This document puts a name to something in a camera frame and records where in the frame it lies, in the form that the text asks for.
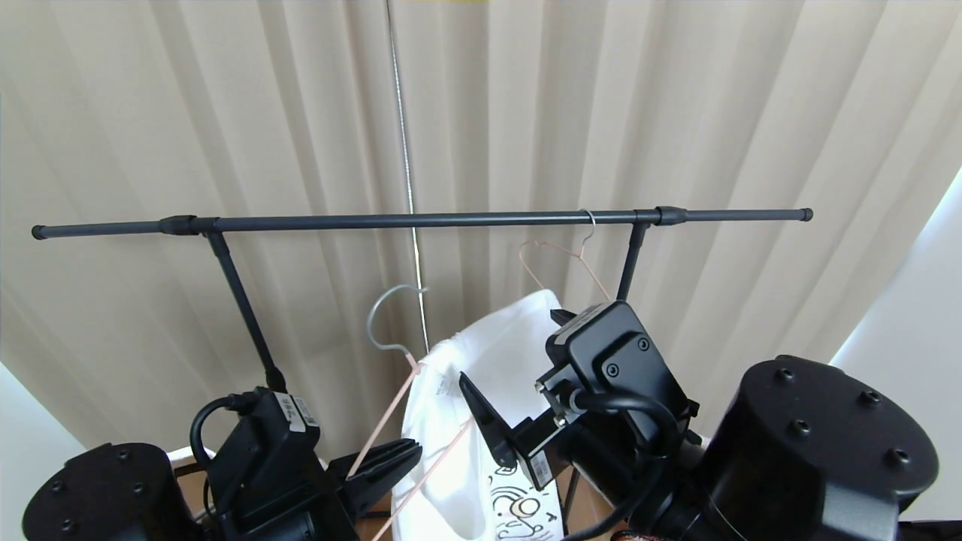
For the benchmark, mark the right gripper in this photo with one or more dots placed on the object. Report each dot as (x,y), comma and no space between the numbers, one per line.
(601,473)

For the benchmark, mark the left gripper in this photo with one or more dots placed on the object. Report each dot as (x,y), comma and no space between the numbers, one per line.
(331,515)

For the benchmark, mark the white printed t-shirt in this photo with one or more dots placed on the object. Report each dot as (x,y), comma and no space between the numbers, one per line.
(488,361)

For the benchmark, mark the pink clothes hanger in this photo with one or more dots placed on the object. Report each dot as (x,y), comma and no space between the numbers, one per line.
(383,421)
(594,279)

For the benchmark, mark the black clothes rack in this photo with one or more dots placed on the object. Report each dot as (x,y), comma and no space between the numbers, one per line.
(451,221)

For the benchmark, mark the beige curtain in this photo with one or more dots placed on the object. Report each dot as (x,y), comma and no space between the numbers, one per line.
(225,113)

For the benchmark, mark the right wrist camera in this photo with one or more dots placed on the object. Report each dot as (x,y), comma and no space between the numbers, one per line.
(616,368)

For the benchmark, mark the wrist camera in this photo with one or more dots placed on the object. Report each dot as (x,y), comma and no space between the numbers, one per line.
(263,451)
(616,368)

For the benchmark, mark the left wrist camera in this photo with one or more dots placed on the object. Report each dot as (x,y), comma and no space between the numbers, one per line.
(263,451)

